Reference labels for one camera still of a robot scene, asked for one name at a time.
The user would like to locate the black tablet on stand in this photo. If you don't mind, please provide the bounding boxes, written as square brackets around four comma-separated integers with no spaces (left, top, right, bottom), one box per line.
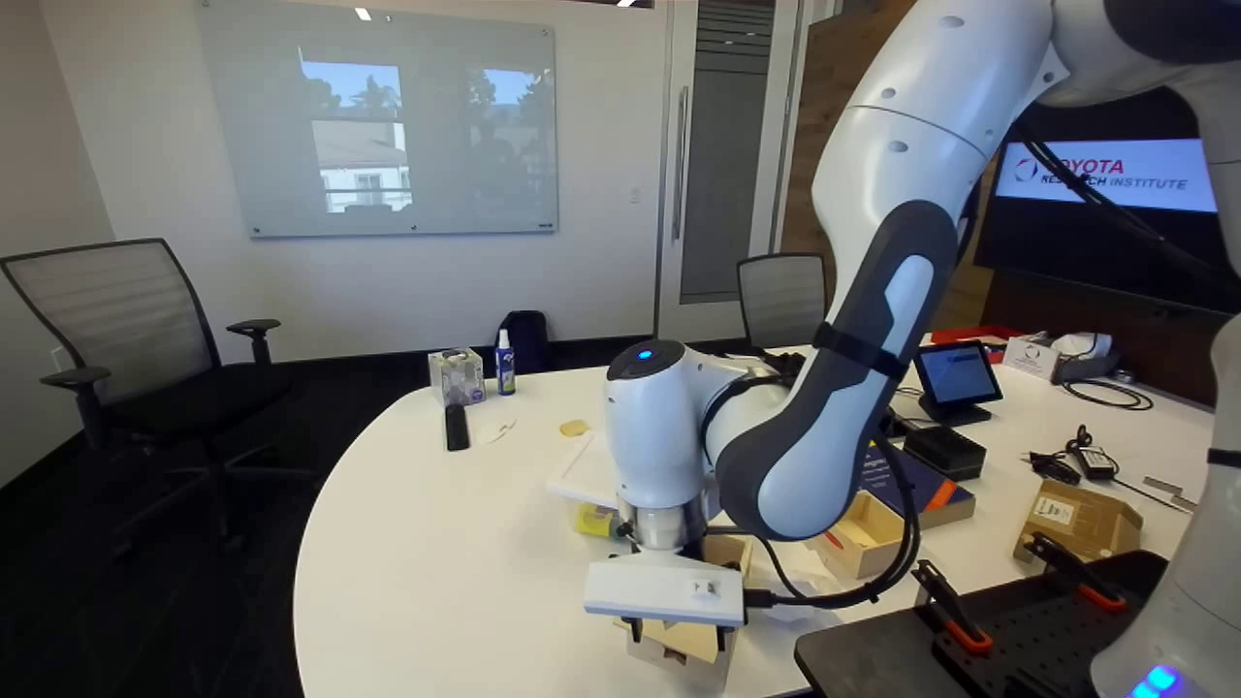
[910,337,1008,429]

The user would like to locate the clear plastic container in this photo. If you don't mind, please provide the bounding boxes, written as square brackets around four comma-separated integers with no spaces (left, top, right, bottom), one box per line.
[421,345,490,412]

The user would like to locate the black mesh office chair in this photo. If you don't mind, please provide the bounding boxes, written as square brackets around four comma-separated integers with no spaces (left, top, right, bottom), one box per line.
[0,238,312,554]

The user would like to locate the black cable loop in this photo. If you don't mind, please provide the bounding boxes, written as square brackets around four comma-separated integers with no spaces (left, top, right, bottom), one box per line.
[1061,371,1158,413]

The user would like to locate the blue book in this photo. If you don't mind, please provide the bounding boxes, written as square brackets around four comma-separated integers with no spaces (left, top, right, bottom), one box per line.
[889,440,982,532]

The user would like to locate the white door with glass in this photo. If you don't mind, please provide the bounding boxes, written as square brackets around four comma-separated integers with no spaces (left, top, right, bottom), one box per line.
[655,0,808,350]

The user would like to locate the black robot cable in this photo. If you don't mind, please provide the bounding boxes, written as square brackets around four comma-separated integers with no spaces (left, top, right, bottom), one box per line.
[694,129,1225,612]

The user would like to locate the black remote control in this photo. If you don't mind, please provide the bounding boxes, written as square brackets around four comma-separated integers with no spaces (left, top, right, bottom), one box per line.
[441,400,473,456]

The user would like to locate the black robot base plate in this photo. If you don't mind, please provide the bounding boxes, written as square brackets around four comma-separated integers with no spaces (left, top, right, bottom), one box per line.
[792,548,1172,698]

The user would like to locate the glass whiteboard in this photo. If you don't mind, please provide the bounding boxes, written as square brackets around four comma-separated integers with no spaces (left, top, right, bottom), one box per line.
[193,0,564,245]

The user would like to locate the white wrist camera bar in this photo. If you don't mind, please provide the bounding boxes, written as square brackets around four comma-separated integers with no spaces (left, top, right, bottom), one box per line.
[580,550,751,630]

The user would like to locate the white headset device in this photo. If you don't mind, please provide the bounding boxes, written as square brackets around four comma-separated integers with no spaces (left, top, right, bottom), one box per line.
[1046,331,1123,389]

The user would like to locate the black orange clamp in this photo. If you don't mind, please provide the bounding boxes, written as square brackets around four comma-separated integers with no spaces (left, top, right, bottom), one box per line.
[1023,528,1129,616]
[906,554,995,660]

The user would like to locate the black power adapter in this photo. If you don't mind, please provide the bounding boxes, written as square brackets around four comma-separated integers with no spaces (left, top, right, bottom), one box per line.
[1029,424,1123,488]

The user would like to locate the small black box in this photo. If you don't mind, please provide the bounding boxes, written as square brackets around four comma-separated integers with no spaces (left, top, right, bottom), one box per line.
[900,424,989,484]

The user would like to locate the metal hex key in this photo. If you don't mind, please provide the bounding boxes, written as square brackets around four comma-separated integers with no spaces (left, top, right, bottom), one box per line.
[1114,474,1202,514]

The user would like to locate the red flat object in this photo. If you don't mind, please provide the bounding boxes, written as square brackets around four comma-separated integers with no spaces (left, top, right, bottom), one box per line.
[944,322,1011,353]

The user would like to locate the small open wooden box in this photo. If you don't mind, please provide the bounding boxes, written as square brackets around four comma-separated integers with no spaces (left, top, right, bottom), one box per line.
[820,488,927,587]

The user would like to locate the white flat tray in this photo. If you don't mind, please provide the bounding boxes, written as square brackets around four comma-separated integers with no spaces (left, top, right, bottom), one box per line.
[546,429,622,510]

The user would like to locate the yellow green toy blocks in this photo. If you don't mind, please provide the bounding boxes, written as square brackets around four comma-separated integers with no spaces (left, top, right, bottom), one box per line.
[571,501,633,548]

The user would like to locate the small spray bottle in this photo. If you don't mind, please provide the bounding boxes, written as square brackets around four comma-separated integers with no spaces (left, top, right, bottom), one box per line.
[491,325,520,400]

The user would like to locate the brown cardboard box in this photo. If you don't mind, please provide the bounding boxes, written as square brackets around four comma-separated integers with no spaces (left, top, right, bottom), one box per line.
[1011,475,1147,571]

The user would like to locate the grey mesh office chair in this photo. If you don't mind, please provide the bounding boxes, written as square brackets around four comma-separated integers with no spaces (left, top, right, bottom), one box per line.
[734,249,832,353]

